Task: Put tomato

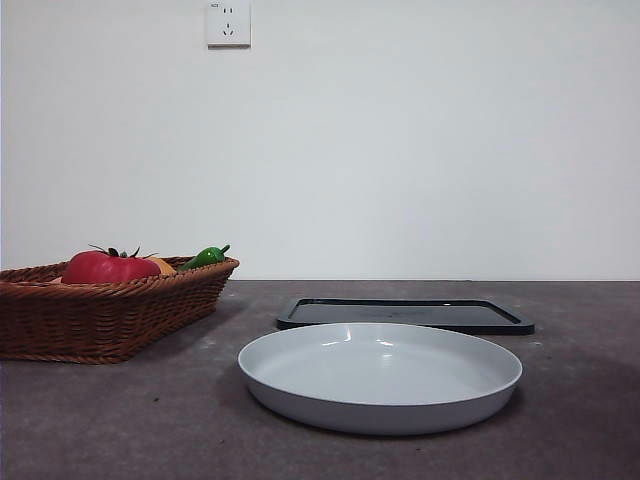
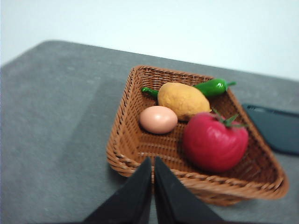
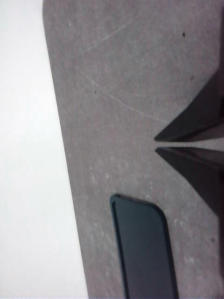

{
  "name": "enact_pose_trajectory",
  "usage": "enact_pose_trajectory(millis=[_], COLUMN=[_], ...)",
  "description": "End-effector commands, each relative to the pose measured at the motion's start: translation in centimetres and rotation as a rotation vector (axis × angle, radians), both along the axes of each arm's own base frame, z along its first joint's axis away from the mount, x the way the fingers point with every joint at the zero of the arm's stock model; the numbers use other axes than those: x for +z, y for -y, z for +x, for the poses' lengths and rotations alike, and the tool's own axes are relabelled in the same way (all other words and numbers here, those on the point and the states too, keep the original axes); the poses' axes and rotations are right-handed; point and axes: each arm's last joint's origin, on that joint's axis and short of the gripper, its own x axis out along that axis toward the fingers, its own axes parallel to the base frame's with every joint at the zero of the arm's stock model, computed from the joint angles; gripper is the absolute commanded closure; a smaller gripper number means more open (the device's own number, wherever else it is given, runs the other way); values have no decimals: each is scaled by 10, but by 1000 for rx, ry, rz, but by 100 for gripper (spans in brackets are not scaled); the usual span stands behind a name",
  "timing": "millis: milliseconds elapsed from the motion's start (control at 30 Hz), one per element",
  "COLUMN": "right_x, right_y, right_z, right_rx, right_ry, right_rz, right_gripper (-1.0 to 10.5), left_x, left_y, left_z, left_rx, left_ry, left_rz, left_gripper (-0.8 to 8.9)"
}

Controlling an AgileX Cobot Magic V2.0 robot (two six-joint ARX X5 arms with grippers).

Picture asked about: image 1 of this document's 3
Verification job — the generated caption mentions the red tomato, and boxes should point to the red tomato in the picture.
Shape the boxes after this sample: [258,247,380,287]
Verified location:
[60,244,162,285]

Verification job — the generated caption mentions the green pepper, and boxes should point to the green pepper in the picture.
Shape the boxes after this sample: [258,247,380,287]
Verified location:
[177,244,232,272]

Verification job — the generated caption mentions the black flat tray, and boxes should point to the black flat tray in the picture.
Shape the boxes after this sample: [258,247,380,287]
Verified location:
[276,297,536,336]

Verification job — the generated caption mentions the grey round plate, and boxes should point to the grey round plate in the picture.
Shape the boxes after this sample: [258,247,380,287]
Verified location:
[237,321,524,436]

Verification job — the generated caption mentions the orange round fruit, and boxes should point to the orange round fruit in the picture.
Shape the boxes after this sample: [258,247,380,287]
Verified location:
[145,256,178,276]

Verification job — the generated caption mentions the brown wicker basket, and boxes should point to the brown wicker basket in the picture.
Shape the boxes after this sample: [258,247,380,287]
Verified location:
[0,255,241,365]

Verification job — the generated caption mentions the white wall socket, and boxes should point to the white wall socket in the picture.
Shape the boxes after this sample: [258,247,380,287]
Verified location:
[207,0,252,50]

